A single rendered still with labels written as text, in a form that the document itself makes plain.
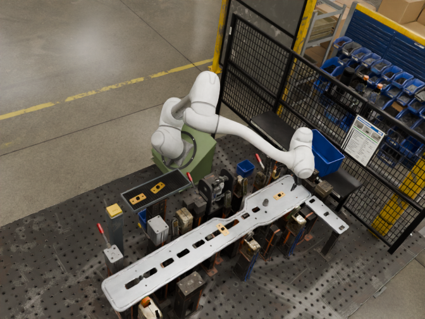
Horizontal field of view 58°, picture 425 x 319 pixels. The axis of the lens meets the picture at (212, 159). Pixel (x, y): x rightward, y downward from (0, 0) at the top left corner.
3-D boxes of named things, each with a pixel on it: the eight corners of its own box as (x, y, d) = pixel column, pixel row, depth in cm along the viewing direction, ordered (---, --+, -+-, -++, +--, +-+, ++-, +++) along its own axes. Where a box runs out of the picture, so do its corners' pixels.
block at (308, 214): (296, 247, 251) (309, 222, 231) (284, 235, 257) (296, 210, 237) (305, 240, 256) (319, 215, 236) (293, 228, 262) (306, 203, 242)
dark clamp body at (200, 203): (191, 248, 240) (198, 211, 214) (179, 233, 247) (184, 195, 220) (205, 240, 246) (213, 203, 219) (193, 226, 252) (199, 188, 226)
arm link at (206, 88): (155, 128, 265) (161, 99, 269) (177, 135, 270) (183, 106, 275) (193, 100, 194) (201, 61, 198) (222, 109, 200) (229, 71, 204)
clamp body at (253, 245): (241, 285, 227) (253, 254, 203) (228, 269, 233) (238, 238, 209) (252, 277, 232) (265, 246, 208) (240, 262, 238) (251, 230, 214)
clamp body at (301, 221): (284, 259, 244) (301, 228, 219) (272, 246, 249) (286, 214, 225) (294, 252, 248) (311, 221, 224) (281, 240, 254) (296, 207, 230)
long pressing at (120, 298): (120, 319, 176) (119, 318, 175) (97, 281, 187) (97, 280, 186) (313, 196, 246) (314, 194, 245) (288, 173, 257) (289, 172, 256)
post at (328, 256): (327, 262, 246) (344, 237, 226) (314, 249, 252) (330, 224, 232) (333, 257, 250) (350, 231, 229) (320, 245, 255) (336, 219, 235)
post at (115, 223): (114, 263, 226) (110, 219, 195) (109, 254, 230) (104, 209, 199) (126, 257, 230) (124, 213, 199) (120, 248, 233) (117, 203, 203)
